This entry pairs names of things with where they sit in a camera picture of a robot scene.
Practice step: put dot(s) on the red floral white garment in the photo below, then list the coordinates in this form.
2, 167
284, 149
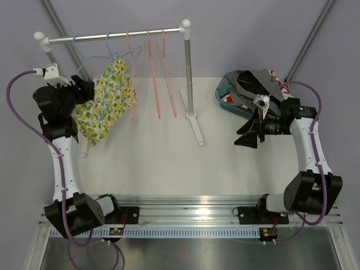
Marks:
281, 84

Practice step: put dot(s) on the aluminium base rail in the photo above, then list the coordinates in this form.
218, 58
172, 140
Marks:
187, 211

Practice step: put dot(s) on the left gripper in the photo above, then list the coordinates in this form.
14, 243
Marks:
82, 89

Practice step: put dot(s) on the lemon print garment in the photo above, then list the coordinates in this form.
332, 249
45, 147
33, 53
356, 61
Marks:
114, 94

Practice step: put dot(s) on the grey garment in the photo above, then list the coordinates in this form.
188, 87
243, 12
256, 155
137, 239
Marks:
253, 84

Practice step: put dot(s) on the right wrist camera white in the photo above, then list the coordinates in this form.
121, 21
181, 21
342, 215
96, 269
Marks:
262, 101

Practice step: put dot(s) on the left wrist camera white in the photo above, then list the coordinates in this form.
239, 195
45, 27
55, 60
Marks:
52, 75

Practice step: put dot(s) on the slotted cable duct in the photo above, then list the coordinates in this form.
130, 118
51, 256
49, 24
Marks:
180, 232

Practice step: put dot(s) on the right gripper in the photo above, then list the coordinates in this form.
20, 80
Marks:
250, 138

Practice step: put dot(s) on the teal plastic bin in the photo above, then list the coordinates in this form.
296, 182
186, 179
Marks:
236, 91

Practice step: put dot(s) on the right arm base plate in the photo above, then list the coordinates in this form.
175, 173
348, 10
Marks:
254, 216

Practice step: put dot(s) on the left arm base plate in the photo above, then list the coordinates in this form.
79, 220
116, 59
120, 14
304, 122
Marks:
126, 214

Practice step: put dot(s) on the metal clothes rack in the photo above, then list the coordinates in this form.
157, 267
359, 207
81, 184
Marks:
187, 94

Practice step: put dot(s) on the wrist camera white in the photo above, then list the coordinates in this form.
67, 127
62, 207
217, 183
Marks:
262, 101
52, 75

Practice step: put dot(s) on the pink hanger of dotted skirt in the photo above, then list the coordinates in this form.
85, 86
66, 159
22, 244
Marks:
132, 73

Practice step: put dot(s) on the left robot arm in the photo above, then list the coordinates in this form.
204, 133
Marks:
72, 211

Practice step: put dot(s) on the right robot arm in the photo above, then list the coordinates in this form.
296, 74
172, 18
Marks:
314, 189

